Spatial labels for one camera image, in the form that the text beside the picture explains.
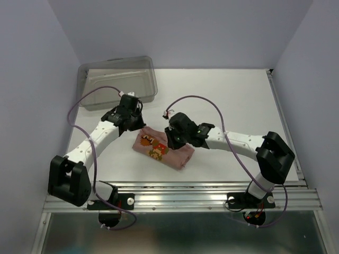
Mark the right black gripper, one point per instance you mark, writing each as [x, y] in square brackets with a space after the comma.
[172, 144]

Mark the clear plastic bin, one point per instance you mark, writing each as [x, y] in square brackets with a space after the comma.
[95, 81]

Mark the aluminium rail frame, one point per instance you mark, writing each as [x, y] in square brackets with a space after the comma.
[245, 100]

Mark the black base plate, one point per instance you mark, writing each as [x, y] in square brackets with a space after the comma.
[122, 200]
[243, 201]

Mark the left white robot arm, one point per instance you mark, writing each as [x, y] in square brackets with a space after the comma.
[68, 174]

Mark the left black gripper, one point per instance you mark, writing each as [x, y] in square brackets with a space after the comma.
[140, 123]

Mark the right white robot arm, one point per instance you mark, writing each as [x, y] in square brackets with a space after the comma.
[273, 155]

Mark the pink t shirt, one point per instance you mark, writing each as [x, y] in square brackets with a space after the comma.
[153, 143]

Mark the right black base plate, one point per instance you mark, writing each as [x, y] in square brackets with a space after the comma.
[243, 201]

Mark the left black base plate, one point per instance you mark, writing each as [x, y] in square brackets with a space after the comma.
[122, 200]

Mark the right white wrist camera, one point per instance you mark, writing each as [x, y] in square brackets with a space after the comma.
[167, 114]

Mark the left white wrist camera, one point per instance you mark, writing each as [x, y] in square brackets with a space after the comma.
[121, 93]

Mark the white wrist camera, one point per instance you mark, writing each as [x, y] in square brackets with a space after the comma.
[167, 114]
[121, 93]

